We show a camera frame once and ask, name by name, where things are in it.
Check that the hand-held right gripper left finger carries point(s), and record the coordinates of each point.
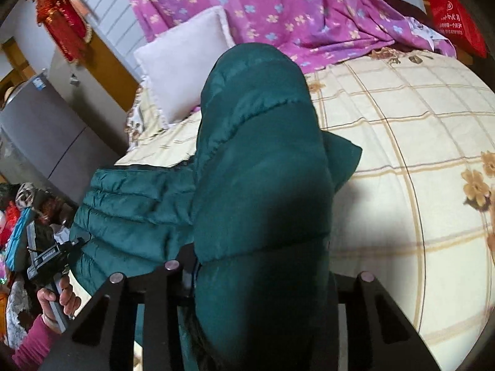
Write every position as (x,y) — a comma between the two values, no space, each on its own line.
(116,317)

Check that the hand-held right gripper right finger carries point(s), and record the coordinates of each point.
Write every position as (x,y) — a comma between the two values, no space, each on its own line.
(379,324)

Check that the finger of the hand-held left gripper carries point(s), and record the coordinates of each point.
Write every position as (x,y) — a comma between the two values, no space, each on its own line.
(75,245)

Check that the green puffer jacket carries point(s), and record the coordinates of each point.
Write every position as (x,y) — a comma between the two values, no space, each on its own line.
(263,185)

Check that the person's left forearm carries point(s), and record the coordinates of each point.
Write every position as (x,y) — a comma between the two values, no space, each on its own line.
(34,344)

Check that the pile of mixed clothes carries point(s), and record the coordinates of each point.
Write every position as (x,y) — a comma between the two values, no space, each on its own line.
(23,309)

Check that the person's left hand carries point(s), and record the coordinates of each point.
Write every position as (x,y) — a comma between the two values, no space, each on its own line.
(67,299)

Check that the blue cloth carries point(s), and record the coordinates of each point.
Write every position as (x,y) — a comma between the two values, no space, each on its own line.
(17,239)

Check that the grey refrigerator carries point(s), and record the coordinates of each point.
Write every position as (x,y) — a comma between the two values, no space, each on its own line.
(50,139)

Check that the beige hat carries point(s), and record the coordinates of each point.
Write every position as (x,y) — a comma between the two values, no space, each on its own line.
(11,94)

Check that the floral checked bed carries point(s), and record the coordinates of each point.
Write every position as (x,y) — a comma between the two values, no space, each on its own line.
(406,123)

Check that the white pillow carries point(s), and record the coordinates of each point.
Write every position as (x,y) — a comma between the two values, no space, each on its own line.
(181,65)

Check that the red fringed hanging decoration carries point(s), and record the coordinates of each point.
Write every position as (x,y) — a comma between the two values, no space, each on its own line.
(62,23)

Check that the white wood-framed headboard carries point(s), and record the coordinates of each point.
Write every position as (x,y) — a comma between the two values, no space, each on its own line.
(112,15)

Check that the purple floral sheet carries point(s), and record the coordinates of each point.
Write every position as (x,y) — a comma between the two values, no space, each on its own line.
(270,4)

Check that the red bag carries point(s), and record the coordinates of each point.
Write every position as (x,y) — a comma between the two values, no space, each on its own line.
(458,23)

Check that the wall socket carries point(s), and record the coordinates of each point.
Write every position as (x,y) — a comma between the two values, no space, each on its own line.
(74,79)

